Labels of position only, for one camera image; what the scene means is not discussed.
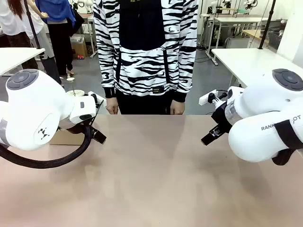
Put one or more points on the white side table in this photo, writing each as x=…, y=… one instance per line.
x=16, y=56

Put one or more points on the red-haired person in white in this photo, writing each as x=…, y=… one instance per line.
x=9, y=21

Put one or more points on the large white table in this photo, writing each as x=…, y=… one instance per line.
x=248, y=61

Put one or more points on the person's left forearm striped sleeve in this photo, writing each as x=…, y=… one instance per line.
x=187, y=75

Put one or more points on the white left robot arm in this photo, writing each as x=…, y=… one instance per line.
x=30, y=106

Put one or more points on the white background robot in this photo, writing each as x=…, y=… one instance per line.
x=86, y=3

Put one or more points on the black stand pole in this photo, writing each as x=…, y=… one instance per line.
x=267, y=23
x=32, y=23

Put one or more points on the person's left hand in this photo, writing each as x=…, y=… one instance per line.
x=177, y=108

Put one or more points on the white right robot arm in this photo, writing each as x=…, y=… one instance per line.
x=260, y=106

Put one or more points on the brown cardboard box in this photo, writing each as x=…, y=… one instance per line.
x=79, y=48

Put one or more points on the person in zebra-striped hoodie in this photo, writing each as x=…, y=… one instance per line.
x=146, y=59

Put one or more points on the white background desk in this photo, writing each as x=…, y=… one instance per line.
x=236, y=21

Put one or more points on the figure in blue top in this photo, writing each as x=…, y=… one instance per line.
x=59, y=35

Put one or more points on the brown cardboard cup carrier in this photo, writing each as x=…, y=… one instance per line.
x=68, y=138

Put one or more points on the person's right hand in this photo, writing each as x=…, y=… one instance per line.
x=111, y=107

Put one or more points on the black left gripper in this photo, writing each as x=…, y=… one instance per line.
x=77, y=128

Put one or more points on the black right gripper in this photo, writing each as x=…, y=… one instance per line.
x=220, y=116

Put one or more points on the person's right forearm striped sleeve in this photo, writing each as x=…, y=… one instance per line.
x=107, y=75

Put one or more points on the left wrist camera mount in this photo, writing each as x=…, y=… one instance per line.
x=98, y=99

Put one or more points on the metal-legged background table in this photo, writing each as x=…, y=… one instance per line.
x=88, y=23

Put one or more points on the round cream stand base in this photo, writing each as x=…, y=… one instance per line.
x=75, y=93

